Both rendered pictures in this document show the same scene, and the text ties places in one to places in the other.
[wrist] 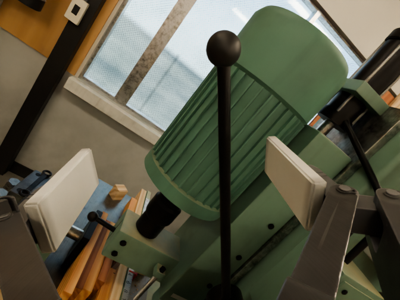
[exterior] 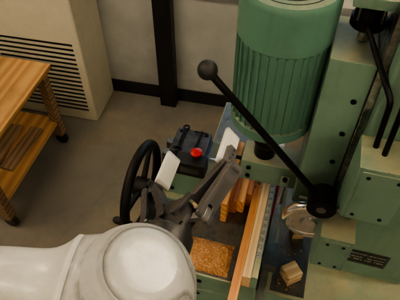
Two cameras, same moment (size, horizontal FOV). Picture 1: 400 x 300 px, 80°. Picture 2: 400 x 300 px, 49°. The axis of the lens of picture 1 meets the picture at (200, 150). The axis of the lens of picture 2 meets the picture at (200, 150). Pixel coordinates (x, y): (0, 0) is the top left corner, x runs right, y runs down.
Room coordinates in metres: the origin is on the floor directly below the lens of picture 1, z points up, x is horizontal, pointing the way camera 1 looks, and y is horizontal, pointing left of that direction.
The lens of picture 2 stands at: (-0.25, -0.26, 1.88)
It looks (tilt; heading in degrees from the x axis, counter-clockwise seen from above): 49 degrees down; 32
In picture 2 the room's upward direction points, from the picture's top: straight up
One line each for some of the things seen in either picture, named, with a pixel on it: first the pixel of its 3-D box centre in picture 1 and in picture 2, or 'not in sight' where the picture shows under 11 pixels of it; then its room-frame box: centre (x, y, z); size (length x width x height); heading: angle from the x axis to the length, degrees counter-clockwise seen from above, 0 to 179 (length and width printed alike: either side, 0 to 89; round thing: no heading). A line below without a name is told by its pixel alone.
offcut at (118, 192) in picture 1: (118, 192); not in sight; (0.68, 0.12, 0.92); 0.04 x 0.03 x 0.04; 150
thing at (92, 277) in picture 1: (97, 258); (247, 178); (0.43, 0.02, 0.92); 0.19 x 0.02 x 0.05; 17
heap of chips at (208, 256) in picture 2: not in sight; (205, 252); (0.19, 0.00, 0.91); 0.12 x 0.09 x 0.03; 107
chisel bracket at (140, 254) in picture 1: (141, 248); (270, 166); (0.42, -0.04, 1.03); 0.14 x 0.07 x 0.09; 107
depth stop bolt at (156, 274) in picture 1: (149, 281); (282, 189); (0.39, -0.09, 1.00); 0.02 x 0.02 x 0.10; 17
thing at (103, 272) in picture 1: (106, 254); (255, 174); (0.45, 0.01, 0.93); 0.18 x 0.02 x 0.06; 17
